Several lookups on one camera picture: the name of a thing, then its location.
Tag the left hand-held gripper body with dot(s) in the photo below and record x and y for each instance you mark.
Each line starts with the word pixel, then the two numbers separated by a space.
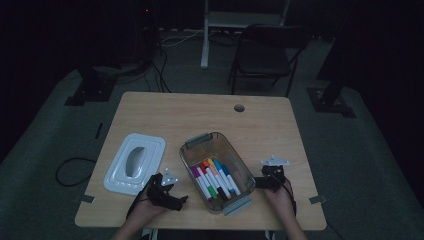
pixel 159 195

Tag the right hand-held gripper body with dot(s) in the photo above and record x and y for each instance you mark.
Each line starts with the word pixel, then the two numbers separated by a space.
pixel 274 178

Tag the magenta marker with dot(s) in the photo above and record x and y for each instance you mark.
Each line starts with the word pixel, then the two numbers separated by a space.
pixel 201 182

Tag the green marker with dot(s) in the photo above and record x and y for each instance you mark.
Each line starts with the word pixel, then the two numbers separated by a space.
pixel 212 192

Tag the light blue marker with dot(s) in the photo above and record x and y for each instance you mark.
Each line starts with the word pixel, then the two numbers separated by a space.
pixel 224 176

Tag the black marker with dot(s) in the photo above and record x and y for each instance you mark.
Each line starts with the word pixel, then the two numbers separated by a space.
pixel 222 194

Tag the red marker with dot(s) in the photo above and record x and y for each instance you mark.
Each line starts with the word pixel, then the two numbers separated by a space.
pixel 203 166

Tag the peach marker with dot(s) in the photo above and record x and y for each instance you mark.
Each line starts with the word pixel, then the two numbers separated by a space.
pixel 213 169

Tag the orange marker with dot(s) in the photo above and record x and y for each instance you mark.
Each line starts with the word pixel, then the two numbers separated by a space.
pixel 206 163

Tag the yellow marker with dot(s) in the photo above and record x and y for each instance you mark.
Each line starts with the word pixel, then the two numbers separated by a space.
pixel 211 161

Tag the white box lid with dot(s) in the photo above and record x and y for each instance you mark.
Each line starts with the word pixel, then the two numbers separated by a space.
pixel 150 146

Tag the clear brown storage box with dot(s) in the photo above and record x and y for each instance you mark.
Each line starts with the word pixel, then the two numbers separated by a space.
pixel 200 146

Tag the person's left hand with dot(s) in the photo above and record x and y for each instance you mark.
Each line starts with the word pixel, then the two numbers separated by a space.
pixel 145 211

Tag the person's right hand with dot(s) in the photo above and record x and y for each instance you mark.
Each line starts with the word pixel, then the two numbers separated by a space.
pixel 283 203

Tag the white table leg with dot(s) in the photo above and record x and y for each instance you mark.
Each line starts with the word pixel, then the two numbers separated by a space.
pixel 148 234
pixel 268 235

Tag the grey tape strip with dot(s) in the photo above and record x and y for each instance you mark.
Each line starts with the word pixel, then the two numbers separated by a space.
pixel 87 199
pixel 317 199

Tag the black stand with square base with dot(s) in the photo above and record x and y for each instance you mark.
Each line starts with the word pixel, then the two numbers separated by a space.
pixel 330 103
pixel 90 90

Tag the black folding chair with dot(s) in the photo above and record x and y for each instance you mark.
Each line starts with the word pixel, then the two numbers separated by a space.
pixel 263 56

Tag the dark equipment with red light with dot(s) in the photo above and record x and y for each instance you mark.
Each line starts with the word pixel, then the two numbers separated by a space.
pixel 143 30

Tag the white metal desk frame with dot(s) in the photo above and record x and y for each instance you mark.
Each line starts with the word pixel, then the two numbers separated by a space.
pixel 205 50

